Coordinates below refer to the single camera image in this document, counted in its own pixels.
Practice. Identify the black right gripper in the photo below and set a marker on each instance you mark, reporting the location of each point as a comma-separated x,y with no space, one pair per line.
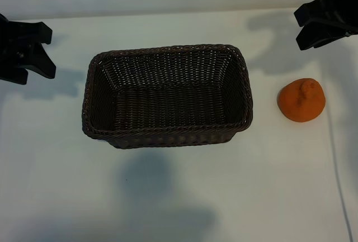
349,4

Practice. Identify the orange fruit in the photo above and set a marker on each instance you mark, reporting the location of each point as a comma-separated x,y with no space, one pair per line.
302,102

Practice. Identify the dark brown woven basket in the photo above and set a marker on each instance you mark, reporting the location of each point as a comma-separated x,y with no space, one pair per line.
167,99

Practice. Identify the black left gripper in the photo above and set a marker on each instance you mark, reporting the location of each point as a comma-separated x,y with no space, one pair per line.
11,60

